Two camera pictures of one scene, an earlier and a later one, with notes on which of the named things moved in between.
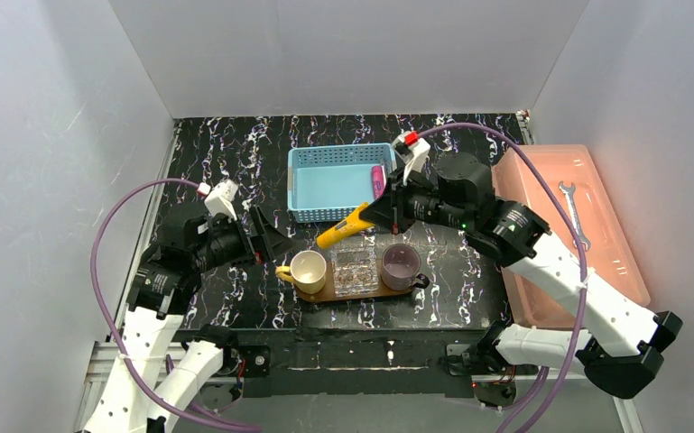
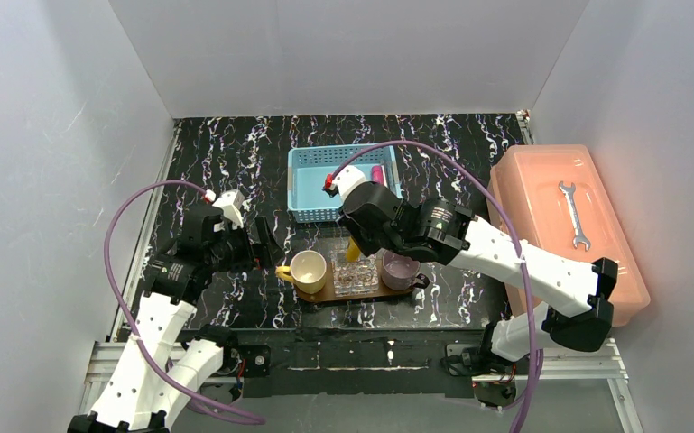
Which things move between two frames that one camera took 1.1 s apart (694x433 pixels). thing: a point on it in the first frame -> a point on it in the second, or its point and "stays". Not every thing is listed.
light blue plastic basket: [329, 181] stays
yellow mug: [307, 270] stays
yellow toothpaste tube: [349, 227] -> [353, 251]
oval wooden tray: [327, 294] stays
